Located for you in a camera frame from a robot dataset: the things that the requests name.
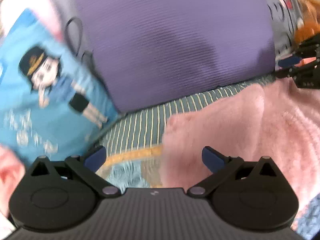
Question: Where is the blue floral quilt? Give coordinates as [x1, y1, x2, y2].
[91, 76, 320, 235]

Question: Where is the purple mat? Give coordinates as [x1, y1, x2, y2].
[71, 0, 275, 113]

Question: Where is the salmon pink cloth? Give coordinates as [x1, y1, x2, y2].
[0, 145, 26, 217]

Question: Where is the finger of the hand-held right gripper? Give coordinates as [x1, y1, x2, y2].
[277, 34, 320, 68]
[276, 64, 320, 90]

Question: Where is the pink fluffy garment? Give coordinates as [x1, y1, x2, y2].
[160, 77, 320, 220]

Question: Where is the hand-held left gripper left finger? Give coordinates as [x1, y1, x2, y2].
[25, 145, 121, 197]

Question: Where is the red panda plush toy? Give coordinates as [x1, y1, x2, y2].
[292, 0, 320, 44]

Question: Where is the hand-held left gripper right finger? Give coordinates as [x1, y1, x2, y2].
[187, 146, 283, 197]

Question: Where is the blue cartoon pillow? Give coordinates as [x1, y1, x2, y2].
[0, 7, 120, 159]

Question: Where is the pink plush toy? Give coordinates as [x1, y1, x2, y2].
[0, 0, 66, 42]

